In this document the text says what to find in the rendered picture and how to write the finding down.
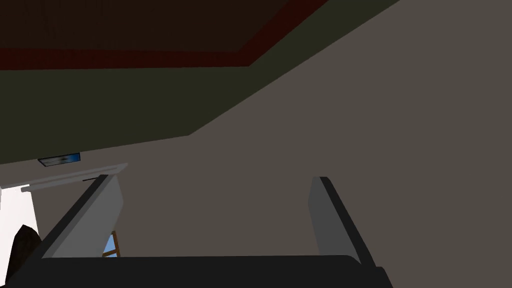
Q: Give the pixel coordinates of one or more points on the wooden framed blue window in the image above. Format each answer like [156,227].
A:
[110,247]

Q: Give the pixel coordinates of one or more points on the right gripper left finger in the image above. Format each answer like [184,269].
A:
[90,224]

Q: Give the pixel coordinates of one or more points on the dark lumpy furniture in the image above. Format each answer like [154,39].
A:
[24,246]

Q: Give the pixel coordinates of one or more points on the blue picture on wall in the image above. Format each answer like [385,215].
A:
[60,159]

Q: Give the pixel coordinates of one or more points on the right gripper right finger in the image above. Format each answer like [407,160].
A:
[330,224]

